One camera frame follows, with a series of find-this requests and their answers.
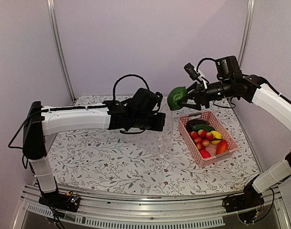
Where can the orange red mango toy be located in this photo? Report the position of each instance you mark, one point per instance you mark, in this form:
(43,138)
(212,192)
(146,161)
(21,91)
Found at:
(222,147)

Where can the red yellow peach toy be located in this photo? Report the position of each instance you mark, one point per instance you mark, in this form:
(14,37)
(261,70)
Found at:
(194,134)

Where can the small red peach toy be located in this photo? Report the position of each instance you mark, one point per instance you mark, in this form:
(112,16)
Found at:
(205,142)

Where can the left aluminium frame post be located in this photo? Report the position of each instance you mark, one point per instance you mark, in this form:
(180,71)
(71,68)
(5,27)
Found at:
(59,49)

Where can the aluminium frame post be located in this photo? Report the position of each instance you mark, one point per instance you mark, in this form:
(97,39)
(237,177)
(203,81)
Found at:
(246,31)
(59,49)

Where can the clear zip top bag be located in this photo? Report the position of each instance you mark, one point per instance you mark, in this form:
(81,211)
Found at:
(157,142)

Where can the front aluminium rail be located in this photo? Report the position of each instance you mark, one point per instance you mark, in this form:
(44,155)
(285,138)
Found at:
(108,210)

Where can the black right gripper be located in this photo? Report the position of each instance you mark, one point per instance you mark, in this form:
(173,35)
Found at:
(200,96)

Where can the pink perforated plastic basket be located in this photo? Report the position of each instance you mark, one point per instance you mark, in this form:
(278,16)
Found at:
(195,148)

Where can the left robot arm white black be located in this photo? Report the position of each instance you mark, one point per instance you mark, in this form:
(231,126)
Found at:
(141,111)

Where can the red strawberry toy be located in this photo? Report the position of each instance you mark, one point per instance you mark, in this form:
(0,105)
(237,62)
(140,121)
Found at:
(205,154)

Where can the right aluminium frame post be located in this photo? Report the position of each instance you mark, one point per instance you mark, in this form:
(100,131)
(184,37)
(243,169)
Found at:
(246,31)

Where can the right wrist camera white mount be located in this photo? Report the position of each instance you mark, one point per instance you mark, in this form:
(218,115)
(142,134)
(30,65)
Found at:
(196,75)

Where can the floral patterned tablecloth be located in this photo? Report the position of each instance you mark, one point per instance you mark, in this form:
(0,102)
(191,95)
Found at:
(109,161)

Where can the red yellow apple toy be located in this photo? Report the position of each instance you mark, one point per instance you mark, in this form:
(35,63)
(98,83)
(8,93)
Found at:
(202,133)

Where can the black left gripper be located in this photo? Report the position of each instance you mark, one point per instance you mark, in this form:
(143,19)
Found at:
(159,126)

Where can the yellow lemon toy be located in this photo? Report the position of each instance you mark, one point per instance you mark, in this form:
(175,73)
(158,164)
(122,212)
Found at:
(217,137)

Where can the green cucumber toy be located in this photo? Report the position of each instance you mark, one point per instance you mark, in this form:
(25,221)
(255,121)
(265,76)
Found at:
(202,127)

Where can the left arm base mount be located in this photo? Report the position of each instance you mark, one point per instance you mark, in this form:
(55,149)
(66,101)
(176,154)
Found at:
(68,202)

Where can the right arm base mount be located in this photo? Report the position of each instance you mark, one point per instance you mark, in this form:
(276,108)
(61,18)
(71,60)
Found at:
(250,198)

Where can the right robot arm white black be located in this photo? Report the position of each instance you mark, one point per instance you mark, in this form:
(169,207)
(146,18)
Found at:
(254,89)

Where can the dark purple eggplant toy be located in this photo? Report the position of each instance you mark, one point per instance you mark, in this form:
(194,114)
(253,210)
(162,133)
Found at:
(191,123)

